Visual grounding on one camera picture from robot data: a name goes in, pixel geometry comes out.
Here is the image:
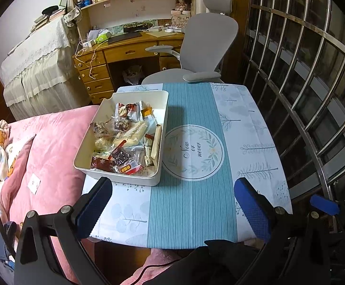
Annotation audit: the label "red-brown foil snack packet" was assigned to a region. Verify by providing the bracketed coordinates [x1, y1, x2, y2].
[90, 156, 117, 173]

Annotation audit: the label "pink blanket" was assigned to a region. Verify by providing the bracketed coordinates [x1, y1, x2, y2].
[0, 105, 100, 285]

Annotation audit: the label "red-topped dark snack packet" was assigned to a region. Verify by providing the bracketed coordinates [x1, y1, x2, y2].
[109, 144, 134, 165]

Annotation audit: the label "metal window guard bars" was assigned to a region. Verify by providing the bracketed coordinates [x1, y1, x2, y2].
[241, 0, 345, 244]

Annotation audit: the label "floral fabric bag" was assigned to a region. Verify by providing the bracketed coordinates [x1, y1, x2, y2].
[63, 6, 82, 27]

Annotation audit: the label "doll figure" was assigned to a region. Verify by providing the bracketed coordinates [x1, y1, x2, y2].
[174, 0, 192, 14]

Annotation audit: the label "teal and white printed tablecloth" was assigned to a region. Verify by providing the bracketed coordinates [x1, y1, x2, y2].
[80, 81, 293, 248]

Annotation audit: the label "wooden desk with drawers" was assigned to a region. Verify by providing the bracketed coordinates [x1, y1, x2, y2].
[73, 27, 188, 104]

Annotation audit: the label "clear packet of brown nuts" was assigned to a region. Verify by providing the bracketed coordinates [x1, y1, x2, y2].
[90, 120, 114, 138]

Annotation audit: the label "white charger cables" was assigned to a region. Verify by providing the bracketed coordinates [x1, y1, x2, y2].
[75, 40, 99, 81]

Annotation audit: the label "large clear bread bag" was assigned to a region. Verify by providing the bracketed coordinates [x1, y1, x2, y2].
[112, 121, 149, 149]

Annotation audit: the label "black keyboard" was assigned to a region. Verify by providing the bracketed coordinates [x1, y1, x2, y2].
[107, 32, 143, 45]

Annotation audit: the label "clear packet of pale cookies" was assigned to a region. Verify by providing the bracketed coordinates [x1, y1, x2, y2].
[94, 137, 115, 153]

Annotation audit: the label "white tag on blanket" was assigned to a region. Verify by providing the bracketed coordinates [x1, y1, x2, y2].
[27, 174, 42, 195]

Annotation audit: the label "orange and white snack packet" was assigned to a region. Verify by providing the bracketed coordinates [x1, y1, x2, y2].
[141, 104, 155, 122]

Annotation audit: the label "black cable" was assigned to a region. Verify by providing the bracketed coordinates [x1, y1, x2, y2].
[129, 258, 188, 285]

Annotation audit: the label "pile of flat books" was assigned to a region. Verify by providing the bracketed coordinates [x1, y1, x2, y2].
[30, 9, 66, 33]

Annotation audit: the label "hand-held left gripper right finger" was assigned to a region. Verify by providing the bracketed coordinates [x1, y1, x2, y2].
[234, 177, 336, 285]

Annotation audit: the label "red packet with yellow label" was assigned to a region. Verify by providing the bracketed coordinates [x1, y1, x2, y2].
[113, 160, 142, 175]

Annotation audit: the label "red and white packet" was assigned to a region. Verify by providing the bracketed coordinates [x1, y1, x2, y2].
[115, 101, 143, 122]

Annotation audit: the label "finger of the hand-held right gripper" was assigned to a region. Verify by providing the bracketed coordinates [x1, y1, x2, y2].
[310, 194, 341, 216]

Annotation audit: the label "wooden bookshelf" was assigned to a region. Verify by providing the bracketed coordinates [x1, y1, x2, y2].
[67, 0, 197, 40]

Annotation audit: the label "white plastic storage bin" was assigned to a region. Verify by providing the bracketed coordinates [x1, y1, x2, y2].
[73, 90, 169, 187]

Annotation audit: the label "person's pink trousers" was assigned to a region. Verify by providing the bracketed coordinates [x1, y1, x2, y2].
[122, 248, 191, 285]

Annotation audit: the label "trash bag under desk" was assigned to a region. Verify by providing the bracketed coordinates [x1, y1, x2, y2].
[122, 65, 145, 85]

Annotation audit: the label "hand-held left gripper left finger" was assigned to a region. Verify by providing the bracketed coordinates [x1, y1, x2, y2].
[14, 177, 113, 285]

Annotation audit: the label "decorated gift box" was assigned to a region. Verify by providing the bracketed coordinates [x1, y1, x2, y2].
[170, 10, 192, 29]

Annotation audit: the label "grey office chair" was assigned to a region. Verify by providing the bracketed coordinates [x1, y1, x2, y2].
[141, 0, 240, 85]

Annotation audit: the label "clear packet of dark snack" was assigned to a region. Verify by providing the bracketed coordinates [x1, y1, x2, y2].
[113, 118, 133, 133]

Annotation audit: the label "person's black clothing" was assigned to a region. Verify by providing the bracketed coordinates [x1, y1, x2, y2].
[149, 239, 268, 285]

